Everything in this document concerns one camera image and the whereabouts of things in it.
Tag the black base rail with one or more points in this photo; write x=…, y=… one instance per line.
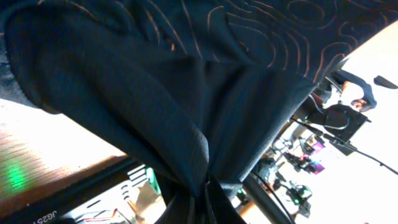
x=75, y=194

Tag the black printed cycling jersey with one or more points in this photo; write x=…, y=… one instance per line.
x=194, y=89

